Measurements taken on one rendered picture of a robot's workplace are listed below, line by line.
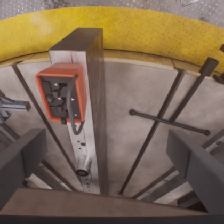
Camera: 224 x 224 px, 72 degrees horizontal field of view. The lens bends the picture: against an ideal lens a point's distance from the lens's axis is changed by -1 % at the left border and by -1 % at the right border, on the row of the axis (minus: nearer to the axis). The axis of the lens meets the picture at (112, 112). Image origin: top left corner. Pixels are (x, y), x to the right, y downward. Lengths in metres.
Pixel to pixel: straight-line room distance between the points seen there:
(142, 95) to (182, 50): 0.47
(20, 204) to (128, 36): 1.26
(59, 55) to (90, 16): 0.69
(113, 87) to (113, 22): 0.46
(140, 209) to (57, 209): 0.44
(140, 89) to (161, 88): 0.14
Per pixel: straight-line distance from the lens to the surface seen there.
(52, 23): 1.36
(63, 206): 0.99
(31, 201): 1.08
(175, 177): 1.80
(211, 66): 1.03
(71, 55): 0.60
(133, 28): 1.24
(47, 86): 0.55
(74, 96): 0.55
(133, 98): 1.10
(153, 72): 1.01
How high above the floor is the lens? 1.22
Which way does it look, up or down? 50 degrees down
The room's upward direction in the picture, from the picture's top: 170 degrees counter-clockwise
